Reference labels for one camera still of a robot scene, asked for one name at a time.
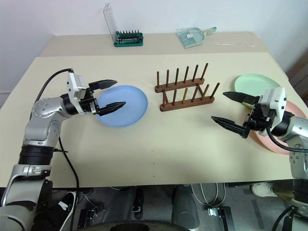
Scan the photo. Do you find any clear plastic rod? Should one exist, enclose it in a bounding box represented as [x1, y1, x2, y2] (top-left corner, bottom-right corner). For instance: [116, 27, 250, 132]
[215, 42, 258, 48]

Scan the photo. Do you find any wooden dish rack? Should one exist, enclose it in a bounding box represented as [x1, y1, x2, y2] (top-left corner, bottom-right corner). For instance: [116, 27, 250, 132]
[154, 63, 221, 113]

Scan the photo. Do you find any black shoe white mark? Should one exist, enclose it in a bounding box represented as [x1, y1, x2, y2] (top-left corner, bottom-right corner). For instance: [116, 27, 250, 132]
[51, 192, 76, 227]

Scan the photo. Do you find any clear plastic dustpan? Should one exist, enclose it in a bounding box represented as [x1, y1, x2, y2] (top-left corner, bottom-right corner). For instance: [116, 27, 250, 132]
[176, 26, 218, 50]

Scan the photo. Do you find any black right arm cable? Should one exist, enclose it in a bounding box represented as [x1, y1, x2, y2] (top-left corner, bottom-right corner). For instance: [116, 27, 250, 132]
[266, 127, 308, 231]

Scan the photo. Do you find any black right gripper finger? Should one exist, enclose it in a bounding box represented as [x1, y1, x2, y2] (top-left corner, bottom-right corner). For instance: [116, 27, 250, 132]
[210, 115, 251, 140]
[222, 91, 260, 106]

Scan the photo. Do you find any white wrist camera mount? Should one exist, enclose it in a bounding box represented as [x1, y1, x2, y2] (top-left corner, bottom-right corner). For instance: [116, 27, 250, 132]
[259, 87, 288, 126]
[65, 71, 87, 110]

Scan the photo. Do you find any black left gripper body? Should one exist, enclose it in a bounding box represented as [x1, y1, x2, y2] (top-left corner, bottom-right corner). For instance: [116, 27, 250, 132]
[78, 87, 102, 116]

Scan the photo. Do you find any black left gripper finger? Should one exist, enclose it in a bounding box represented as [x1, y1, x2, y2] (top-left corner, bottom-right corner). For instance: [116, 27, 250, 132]
[88, 79, 118, 90]
[97, 101, 127, 116]

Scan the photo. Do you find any green plastic plate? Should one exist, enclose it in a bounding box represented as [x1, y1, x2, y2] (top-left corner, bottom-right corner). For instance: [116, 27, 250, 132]
[234, 74, 282, 109]

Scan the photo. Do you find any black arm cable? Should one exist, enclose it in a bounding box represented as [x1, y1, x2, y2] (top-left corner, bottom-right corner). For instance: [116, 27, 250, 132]
[266, 127, 308, 231]
[36, 68, 80, 231]

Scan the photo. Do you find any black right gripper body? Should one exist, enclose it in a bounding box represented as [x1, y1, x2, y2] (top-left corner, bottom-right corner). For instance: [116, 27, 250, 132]
[243, 96, 276, 133]

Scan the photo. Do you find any blue plastic plate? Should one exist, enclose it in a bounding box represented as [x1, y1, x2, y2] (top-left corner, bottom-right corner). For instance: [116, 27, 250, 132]
[96, 84, 149, 129]

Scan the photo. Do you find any pink red plastic plate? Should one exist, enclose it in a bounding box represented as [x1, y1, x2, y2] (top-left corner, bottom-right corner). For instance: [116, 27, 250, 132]
[254, 100, 308, 154]

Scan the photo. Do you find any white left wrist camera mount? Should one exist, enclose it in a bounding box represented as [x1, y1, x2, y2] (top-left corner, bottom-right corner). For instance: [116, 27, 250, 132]
[65, 71, 87, 110]

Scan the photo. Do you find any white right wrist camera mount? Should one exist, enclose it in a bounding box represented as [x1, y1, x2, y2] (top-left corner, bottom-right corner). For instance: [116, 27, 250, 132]
[259, 87, 288, 126]

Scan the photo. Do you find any green screwdriver bit set case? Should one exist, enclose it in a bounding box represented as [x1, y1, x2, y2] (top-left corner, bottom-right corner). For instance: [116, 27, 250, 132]
[103, 2, 144, 48]

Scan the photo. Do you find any white cable under table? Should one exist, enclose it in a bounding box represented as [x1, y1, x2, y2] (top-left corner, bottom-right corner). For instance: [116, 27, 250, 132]
[191, 183, 227, 207]

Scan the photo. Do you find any dark rounded shape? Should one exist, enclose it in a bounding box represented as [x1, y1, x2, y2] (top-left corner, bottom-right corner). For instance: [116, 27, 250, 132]
[172, 184, 200, 229]

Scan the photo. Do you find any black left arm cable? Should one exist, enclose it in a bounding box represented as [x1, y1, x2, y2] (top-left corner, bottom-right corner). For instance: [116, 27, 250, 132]
[36, 68, 80, 231]

